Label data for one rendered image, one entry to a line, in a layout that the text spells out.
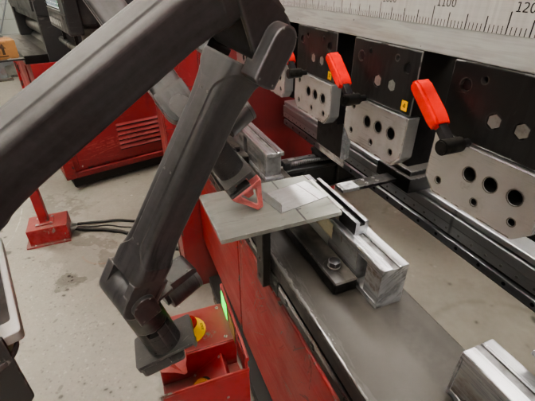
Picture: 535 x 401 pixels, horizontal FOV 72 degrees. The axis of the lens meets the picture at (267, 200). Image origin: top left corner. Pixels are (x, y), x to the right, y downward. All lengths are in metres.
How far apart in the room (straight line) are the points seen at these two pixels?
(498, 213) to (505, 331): 1.69
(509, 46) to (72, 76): 0.40
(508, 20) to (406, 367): 0.51
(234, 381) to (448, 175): 0.51
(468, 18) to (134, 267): 0.49
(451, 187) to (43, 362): 1.79
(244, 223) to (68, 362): 1.34
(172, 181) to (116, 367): 1.43
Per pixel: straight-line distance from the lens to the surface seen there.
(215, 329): 0.83
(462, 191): 0.50
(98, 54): 0.35
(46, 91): 0.34
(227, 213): 0.76
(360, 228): 0.77
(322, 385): 0.80
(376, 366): 0.68
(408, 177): 0.91
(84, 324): 2.05
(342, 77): 0.61
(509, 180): 0.46
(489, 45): 0.47
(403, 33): 0.56
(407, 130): 0.55
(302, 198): 0.81
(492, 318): 2.17
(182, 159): 0.45
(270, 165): 1.13
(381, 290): 0.73
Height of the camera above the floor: 1.42
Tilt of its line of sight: 31 degrees down
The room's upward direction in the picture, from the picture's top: straight up
